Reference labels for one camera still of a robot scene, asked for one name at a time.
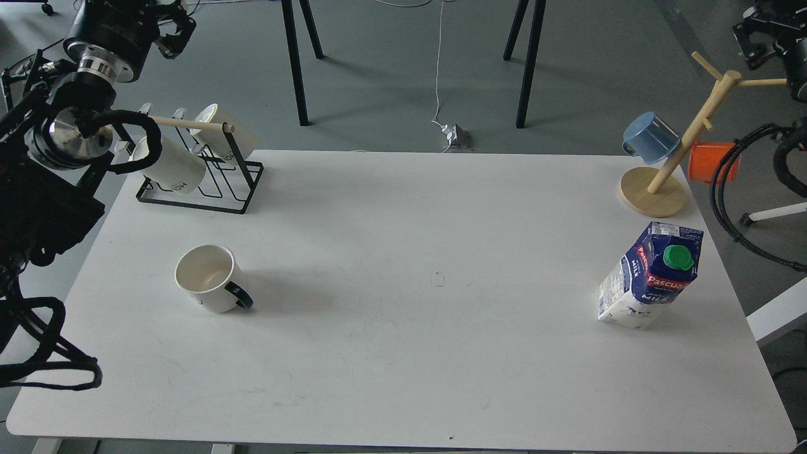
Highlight black table legs left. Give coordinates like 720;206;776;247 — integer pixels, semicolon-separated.
280;1;325;127

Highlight blue cup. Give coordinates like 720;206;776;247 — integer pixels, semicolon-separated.
622;111;682;165

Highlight wooden mug tree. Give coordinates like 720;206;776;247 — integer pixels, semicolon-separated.
619;51;787;218

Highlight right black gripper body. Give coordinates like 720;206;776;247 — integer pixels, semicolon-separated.
733;1;805;70

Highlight black table legs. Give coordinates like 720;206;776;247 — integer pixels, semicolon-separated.
502;1;547;129
280;1;325;127

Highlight white mug black handle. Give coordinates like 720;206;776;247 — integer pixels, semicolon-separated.
174;245;254;314

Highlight blue white milk carton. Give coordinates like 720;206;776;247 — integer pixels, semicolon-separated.
598;221;704;329

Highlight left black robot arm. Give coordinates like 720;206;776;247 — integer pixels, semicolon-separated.
1;1;196;391

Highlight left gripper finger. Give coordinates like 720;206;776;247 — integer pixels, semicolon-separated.
155;5;197;59

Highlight white mug on rack front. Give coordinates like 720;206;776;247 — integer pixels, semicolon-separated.
138;138;207;195

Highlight white mug on rack rear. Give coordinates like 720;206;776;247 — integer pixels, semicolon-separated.
191;103;258;168

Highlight black wire mug rack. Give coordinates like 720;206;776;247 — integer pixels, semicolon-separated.
136;103;265;214

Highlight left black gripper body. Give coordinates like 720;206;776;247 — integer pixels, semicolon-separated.
63;1;170;84

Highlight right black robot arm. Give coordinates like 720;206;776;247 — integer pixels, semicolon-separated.
709;1;806;274

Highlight white chair base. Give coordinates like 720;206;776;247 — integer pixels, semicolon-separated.
739;202;807;226

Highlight orange cup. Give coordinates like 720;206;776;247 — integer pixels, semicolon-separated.
687;142;735;185

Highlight white floor cable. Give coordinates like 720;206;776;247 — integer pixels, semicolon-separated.
372;0;456;152

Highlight white side table corner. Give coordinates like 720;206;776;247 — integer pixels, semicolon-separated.
746;293;806;348

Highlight white mug on rack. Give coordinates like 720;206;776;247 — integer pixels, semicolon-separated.
138;138;207;195
191;103;258;168

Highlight black table legs right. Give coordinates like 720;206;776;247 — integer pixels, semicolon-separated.
502;1;547;129

